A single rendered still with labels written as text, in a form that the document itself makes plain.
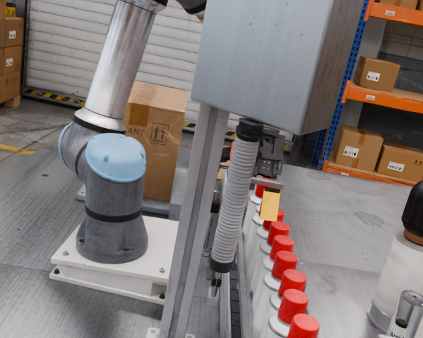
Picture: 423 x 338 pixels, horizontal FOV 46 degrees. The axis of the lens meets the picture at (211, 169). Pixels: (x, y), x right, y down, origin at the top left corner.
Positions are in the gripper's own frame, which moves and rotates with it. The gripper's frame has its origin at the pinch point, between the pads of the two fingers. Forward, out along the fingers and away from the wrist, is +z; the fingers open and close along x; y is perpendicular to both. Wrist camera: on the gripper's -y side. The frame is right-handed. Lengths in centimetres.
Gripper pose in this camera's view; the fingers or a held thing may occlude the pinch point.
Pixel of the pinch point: (246, 204)
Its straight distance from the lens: 128.2
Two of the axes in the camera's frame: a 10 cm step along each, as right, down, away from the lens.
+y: 9.8, 1.8, 0.4
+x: -0.7, 1.8, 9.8
